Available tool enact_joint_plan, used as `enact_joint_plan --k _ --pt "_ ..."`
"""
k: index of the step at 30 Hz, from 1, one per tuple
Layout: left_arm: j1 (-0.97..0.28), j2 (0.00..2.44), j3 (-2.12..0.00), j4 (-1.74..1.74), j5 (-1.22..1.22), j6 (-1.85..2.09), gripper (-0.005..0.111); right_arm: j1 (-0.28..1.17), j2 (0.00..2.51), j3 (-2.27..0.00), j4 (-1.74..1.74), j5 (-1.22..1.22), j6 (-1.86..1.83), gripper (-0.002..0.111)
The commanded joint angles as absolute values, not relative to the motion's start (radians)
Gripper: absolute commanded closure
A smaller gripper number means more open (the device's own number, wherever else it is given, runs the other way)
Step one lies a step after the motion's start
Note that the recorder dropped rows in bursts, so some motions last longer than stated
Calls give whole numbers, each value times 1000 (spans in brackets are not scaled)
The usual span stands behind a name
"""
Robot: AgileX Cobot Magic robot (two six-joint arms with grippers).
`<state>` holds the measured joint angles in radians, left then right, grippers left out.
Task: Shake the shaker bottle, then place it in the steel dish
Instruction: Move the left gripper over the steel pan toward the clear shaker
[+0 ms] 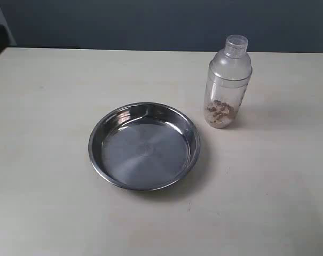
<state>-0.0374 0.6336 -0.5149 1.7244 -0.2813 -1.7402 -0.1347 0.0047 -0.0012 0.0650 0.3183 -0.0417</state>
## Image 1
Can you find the round stainless steel plate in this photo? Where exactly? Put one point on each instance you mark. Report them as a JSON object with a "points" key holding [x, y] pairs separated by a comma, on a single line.
{"points": [[144, 146]]}

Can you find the clear plastic shaker bottle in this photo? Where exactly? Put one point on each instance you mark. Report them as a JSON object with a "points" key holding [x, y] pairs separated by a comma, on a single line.
{"points": [[229, 73]]}

